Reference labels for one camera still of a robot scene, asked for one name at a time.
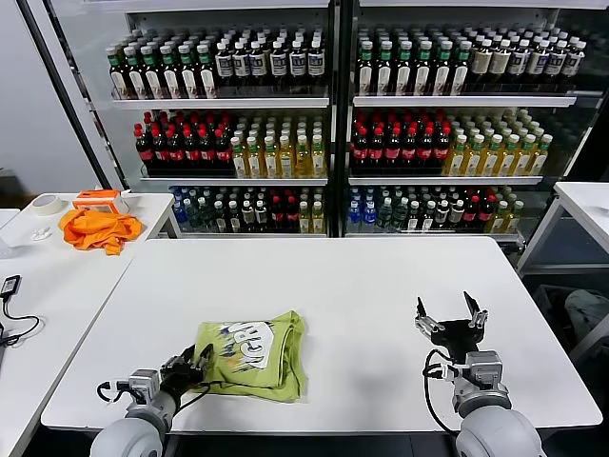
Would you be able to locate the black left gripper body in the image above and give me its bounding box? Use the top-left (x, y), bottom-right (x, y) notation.
top-left (159, 364), bottom-right (204, 404)

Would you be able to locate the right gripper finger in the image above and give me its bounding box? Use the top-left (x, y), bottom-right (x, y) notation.
top-left (415, 297), bottom-right (446, 337)
top-left (463, 291), bottom-right (489, 329)

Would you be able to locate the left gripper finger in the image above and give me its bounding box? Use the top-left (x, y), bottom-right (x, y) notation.
top-left (189, 345), bottom-right (215, 375)
top-left (160, 345), bottom-right (196, 375)

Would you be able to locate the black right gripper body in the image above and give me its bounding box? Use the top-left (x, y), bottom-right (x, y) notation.
top-left (430, 319), bottom-right (485, 366)

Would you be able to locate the light green printed T-shirt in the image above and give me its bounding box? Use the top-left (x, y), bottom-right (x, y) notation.
top-left (193, 309), bottom-right (309, 405)

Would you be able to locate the grey fabric bundle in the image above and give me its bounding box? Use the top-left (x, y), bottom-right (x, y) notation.
top-left (564, 288), bottom-right (609, 338)

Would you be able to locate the crumpled orange cloth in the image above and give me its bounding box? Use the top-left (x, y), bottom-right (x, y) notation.
top-left (58, 209), bottom-right (145, 258)

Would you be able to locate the white side table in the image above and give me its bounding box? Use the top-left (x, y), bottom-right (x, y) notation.
top-left (515, 182), bottom-right (609, 280)
top-left (0, 192), bottom-right (184, 457)

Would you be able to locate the yellow juice bottle white cap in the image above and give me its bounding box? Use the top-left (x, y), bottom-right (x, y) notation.
top-left (477, 136), bottom-right (504, 179)
top-left (246, 138), bottom-right (265, 181)
top-left (512, 136), bottom-right (538, 179)
top-left (311, 134), bottom-right (329, 181)
top-left (279, 136), bottom-right (297, 181)
top-left (230, 138), bottom-right (248, 181)
top-left (460, 136), bottom-right (487, 179)
top-left (494, 136), bottom-right (521, 179)
top-left (442, 135), bottom-right (469, 179)
top-left (263, 137), bottom-right (281, 181)
top-left (295, 135), bottom-right (314, 181)
top-left (527, 135), bottom-right (555, 178)

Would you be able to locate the orange and white box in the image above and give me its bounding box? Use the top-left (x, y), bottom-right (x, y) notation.
top-left (71, 189), bottom-right (131, 217)

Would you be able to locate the small black flat device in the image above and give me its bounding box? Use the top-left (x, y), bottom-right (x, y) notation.
top-left (0, 275), bottom-right (24, 301)

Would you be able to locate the beige masking tape roll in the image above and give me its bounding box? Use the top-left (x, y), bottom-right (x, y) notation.
top-left (29, 194), bottom-right (65, 220)

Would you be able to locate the green cap dark tea bottle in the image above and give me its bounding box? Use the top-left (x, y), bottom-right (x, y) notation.
top-left (375, 41), bottom-right (395, 98)
top-left (450, 41), bottom-right (474, 98)
top-left (356, 41), bottom-right (377, 98)
top-left (176, 45), bottom-right (199, 102)
top-left (414, 41), bottom-right (435, 98)
top-left (123, 46), bottom-right (145, 102)
top-left (140, 46), bottom-right (163, 102)
top-left (432, 41), bottom-right (454, 98)
top-left (394, 41), bottom-right (415, 98)
top-left (158, 45), bottom-right (181, 102)
top-left (195, 44), bottom-right (218, 101)
top-left (107, 48), bottom-right (127, 102)

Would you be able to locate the beige label dark drink bottle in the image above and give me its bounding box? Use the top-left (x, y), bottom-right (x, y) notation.
top-left (470, 40), bottom-right (494, 92)
top-left (489, 40), bottom-right (513, 92)

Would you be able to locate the navy label dark drink bottle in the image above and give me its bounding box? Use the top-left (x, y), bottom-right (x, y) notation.
top-left (232, 42), bottom-right (251, 94)
top-left (525, 40), bottom-right (549, 92)
top-left (287, 41), bottom-right (307, 94)
top-left (268, 41), bottom-right (288, 94)
top-left (543, 41), bottom-right (568, 92)
top-left (214, 43), bottom-right (234, 94)
top-left (560, 41), bottom-right (587, 92)
top-left (249, 42), bottom-right (268, 94)
top-left (507, 40), bottom-right (531, 92)
top-left (305, 40), bottom-right (326, 94)

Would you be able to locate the white drinks display cabinet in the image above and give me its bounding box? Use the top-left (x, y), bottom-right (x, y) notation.
top-left (47, 0), bottom-right (341, 240)
top-left (343, 0), bottom-right (609, 246)

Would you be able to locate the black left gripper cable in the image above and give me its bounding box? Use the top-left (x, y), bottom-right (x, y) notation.
top-left (176, 379), bottom-right (214, 411)

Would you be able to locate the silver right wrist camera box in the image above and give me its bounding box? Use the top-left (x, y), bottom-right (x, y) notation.
top-left (462, 350), bottom-right (504, 390)

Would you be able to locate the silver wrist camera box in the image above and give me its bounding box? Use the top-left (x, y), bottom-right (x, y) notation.
top-left (126, 368), bottom-right (163, 404)
top-left (462, 350), bottom-right (504, 390)

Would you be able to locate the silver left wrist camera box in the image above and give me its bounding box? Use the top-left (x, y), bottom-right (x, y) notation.
top-left (126, 368), bottom-right (163, 404)

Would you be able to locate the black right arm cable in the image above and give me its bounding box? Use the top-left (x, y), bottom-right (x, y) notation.
top-left (422, 348), bottom-right (470, 435)

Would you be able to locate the black left camera cable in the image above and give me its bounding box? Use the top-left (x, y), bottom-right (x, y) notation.
top-left (96, 379), bottom-right (132, 404)

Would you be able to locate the thin black device cable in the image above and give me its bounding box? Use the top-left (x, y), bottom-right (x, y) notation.
top-left (0, 294), bottom-right (42, 349)

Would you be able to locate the black cabinet centre post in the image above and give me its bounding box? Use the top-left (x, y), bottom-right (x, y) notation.
top-left (327, 0), bottom-right (357, 240)

